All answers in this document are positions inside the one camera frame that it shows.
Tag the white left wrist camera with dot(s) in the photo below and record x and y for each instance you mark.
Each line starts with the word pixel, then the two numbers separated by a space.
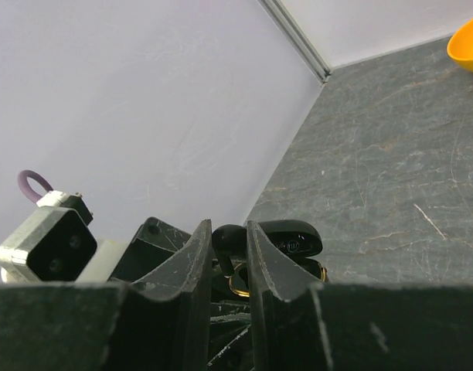
pixel 55 244

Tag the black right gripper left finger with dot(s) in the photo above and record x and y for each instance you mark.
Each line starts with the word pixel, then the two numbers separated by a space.
pixel 60 326

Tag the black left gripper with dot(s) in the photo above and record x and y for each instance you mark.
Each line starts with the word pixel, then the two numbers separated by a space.
pixel 155 251

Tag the black earbud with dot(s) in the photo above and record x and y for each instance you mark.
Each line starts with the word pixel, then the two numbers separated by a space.
pixel 229 241

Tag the black earbud charging case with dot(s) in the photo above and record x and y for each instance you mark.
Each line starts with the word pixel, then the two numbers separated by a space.
pixel 296 239

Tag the orange plastic bowl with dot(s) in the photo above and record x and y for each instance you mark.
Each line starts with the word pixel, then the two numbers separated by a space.
pixel 460 46

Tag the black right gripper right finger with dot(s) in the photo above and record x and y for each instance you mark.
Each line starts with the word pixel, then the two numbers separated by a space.
pixel 301 323

